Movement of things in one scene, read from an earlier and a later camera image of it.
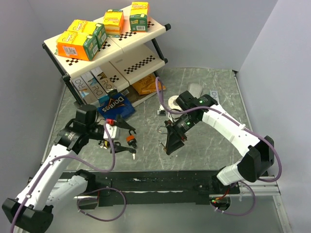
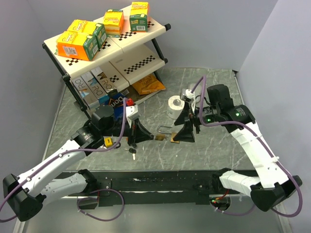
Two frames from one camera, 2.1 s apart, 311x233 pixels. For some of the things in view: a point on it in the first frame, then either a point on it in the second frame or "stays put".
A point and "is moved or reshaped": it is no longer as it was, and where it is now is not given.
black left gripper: (121, 123) -> (137, 133)
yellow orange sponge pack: (113, 20) stays put
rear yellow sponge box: (90, 28) stays put
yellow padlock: (107, 143) stays put
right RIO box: (102, 80) stays put
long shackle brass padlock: (164, 148) is moved or reshaped
